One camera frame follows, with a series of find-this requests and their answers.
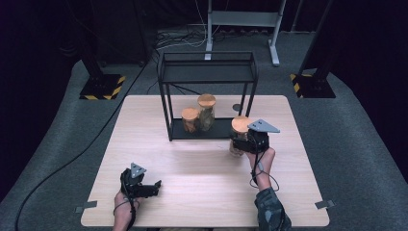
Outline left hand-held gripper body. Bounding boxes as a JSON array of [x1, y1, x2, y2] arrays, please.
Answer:
[[119, 162, 147, 198]]

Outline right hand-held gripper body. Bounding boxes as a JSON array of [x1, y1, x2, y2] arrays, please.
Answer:
[[244, 118, 281, 154]]

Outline wide glass jar orange contents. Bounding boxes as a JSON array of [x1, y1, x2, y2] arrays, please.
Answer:
[[228, 115, 253, 158]]

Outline tall glass jar dark contents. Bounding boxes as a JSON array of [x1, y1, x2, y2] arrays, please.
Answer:
[[196, 92, 217, 132]]

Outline short glass jar wooden lid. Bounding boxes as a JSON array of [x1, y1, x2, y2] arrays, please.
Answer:
[[181, 107, 201, 134]]

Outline black metal shelf rack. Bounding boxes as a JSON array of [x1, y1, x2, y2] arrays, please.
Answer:
[[156, 50, 260, 142]]

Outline person's left hand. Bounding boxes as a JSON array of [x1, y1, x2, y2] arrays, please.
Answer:
[[112, 191, 141, 223]]

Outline person's right hand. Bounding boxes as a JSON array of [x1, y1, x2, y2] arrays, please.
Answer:
[[244, 146, 276, 191]]

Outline grey tape piece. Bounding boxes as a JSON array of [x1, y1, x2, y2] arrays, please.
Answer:
[[314, 198, 337, 211], [74, 200, 98, 215]]

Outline black stand with striped base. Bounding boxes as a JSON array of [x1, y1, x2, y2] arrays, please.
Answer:
[[290, 0, 337, 100], [78, 47, 127, 101]]

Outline grey metal stand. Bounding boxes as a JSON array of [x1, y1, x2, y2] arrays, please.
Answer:
[[204, 0, 288, 67]]

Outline grey metal pole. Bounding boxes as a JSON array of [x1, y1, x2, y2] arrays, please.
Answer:
[[290, 0, 305, 33]]

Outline black cabinet on casters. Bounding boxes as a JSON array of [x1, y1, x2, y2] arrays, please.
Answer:
[[89, 0, 154, 68]]

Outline left hand-held gripper cable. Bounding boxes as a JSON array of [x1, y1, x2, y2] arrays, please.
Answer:
[[113, 177, 139, 231]]

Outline hand-held gripper cable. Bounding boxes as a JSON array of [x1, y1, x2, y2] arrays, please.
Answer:
[[249, 150, 280, 193], [113, 177, 139, 231]]

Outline right hand-held gripper cable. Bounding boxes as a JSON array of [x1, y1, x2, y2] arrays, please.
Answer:
[[249, 150, 280, 193]]

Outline long black floor cable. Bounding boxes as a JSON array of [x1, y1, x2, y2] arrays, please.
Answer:
[[13, 61, 152, 231]]

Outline thin black cable behind rack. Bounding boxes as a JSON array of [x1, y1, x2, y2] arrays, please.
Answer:
[[146, 80, 202, 96]]

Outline bundle of floor cables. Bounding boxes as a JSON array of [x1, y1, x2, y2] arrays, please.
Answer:
[[153, 28, 225, 52]]

